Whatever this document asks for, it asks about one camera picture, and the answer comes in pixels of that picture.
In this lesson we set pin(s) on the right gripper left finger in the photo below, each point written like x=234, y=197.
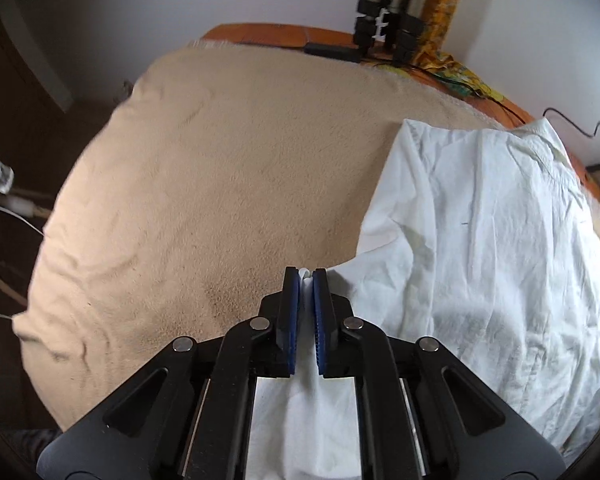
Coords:
x=186, y=413

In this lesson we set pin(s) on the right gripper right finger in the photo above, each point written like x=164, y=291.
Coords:
x=422, y=414

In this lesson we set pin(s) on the white shirt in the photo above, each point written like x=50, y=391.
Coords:
x=484, y=240

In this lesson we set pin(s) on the beige bed blanket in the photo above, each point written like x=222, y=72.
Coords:
x=226, y=165

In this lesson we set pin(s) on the folded silver tripod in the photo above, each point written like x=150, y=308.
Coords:
x=399, y=22

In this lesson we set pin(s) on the colourful orange cloth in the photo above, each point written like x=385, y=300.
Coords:
x=437, y=16

